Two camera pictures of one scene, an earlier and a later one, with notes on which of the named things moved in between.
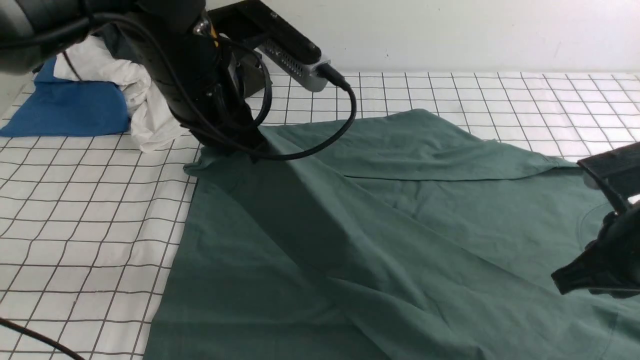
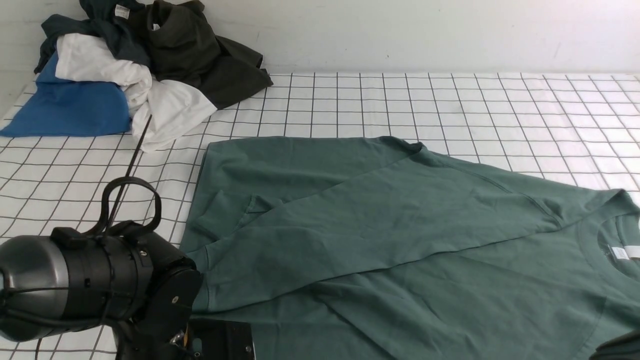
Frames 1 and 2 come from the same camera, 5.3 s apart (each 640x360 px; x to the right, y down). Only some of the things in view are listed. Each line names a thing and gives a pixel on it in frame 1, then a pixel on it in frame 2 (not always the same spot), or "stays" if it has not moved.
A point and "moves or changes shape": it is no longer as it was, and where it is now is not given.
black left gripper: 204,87 -> 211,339
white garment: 153,122 stays
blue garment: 59,108 stays
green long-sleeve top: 389,236 moves or changes shape
